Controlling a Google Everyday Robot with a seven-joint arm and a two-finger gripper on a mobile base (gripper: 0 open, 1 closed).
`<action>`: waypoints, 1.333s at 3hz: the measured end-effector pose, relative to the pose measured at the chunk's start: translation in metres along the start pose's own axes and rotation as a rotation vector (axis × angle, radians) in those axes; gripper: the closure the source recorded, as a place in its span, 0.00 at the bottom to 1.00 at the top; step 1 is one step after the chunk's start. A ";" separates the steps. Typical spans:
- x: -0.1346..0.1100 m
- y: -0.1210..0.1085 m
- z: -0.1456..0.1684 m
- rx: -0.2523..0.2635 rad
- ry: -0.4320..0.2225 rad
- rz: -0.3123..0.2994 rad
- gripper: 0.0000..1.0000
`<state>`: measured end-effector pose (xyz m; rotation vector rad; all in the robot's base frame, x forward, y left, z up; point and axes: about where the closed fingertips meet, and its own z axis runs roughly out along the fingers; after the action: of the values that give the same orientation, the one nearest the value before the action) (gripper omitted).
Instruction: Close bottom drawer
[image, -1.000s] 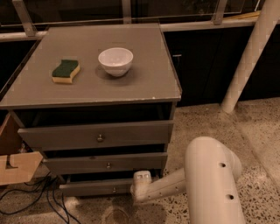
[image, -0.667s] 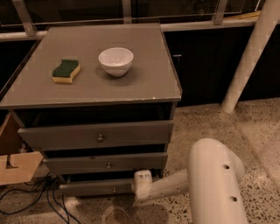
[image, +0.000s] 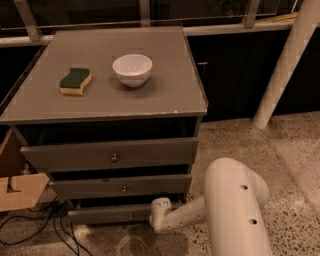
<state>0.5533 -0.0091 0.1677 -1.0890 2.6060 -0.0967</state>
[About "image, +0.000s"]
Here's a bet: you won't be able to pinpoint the grey bottom drawer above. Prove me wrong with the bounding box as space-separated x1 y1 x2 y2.
68 195 161 224

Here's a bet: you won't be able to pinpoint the grey drawer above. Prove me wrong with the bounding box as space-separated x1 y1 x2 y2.
21 137 198 172
50 174 192 199
68 195 161 224

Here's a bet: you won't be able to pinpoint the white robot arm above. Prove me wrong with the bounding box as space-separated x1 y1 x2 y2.
150 158 273 256

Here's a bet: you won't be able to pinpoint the grey top drawer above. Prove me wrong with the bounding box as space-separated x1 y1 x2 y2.
21 137 198 172

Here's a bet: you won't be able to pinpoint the grey wooden drawer cabinet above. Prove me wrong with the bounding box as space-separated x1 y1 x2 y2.
0 26 209 208

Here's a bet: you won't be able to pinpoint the grey middle drawer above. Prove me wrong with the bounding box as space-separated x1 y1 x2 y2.
50 174 192 199

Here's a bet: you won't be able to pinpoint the white ceramic bowl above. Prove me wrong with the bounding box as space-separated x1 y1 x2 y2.
112 54 153 88

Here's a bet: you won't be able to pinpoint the dark low cabinet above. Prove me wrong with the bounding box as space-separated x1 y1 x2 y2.
188 29 320 122

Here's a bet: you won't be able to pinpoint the green and yellow sponge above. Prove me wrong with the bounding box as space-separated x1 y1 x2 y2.
59 68 92 96

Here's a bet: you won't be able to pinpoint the metal railing bar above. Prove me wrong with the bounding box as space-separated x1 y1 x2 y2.
0 0 298 48

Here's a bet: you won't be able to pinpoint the cardboard box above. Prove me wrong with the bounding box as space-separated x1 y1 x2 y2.
0 130 49 212

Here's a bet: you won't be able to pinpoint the white diagonal pole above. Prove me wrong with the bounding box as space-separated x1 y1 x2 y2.
252 0 320 130

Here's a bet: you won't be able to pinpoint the black cables on floor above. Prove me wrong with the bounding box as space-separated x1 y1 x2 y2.
0 196 94 256

